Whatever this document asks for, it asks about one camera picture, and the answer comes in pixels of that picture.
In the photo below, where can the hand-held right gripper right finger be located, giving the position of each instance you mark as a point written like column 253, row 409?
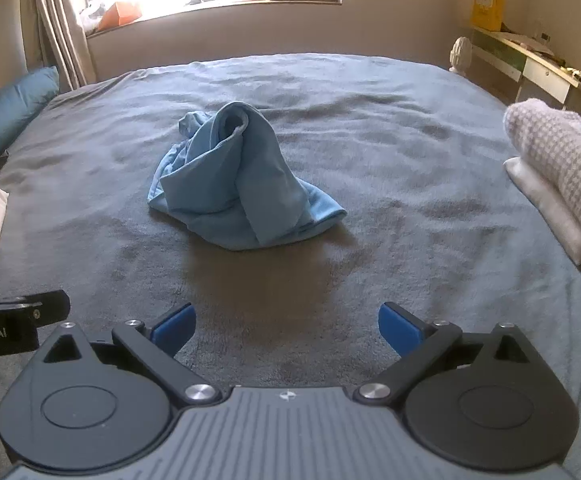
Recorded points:
column 398, row 330

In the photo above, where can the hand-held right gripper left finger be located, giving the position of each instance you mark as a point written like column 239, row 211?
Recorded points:
column 173, row 327

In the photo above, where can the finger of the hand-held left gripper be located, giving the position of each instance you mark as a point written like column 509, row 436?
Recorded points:
column 53, row 305

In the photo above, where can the light blue printed t-shirt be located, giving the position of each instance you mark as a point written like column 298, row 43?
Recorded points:
column 250, row 185

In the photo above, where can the grey bed blanket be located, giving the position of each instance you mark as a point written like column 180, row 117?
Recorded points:
column 395, row 150

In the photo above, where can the teal pillow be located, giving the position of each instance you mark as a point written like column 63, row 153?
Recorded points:
column 10, row 110

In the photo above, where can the folded houndstooth garment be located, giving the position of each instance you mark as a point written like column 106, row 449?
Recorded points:
column 560, row 160

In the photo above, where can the beige curtain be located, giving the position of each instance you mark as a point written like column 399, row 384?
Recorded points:
column 58, row 25

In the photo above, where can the white carved ornament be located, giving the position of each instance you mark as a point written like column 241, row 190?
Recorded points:
column 460, row 55

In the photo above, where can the white desk with drawers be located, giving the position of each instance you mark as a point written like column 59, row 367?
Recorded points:
column 535, row 70

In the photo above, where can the orange box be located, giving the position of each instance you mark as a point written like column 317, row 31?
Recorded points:
column 118, row 16

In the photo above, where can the yellow box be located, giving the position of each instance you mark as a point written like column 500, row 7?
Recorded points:
column 488, row 7

